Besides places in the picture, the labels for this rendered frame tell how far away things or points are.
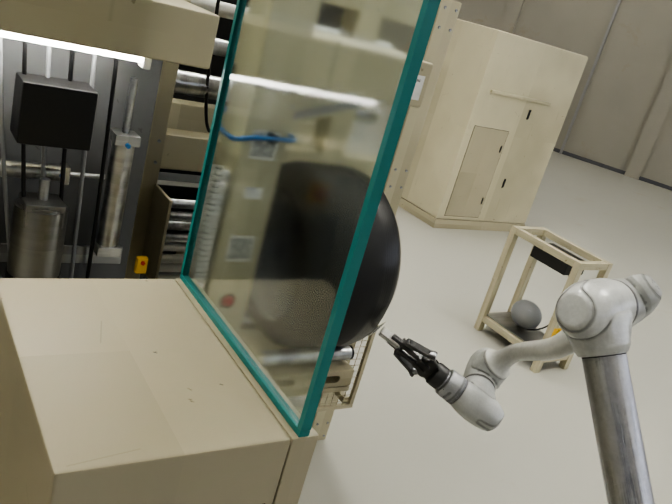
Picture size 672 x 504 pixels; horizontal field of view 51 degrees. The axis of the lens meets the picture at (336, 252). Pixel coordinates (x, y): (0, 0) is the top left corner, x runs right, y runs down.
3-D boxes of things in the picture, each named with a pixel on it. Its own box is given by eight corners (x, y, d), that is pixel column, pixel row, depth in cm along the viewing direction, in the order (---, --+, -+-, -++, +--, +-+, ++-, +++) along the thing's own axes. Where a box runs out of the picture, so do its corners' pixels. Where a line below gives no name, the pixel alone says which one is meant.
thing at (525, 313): (534, 373, 455) (581, 263, 428) (473, 327, 499) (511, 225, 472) (567, 369, 475) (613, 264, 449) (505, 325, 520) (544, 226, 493)
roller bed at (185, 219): (153, 286, 224) (169, 200, 214) (139, 266, 235) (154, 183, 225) (210, 286, 236) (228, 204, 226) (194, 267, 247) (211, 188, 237)
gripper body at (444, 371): (447, 382, 203) (423, 362, 203) (431, 394, 209) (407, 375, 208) (454, 365, 208) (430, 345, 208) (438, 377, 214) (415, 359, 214)
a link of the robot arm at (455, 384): (444, 408, 208) (429, 396, 208) (452, 387, 215) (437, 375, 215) (462, 395, 202) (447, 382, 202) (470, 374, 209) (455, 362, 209)
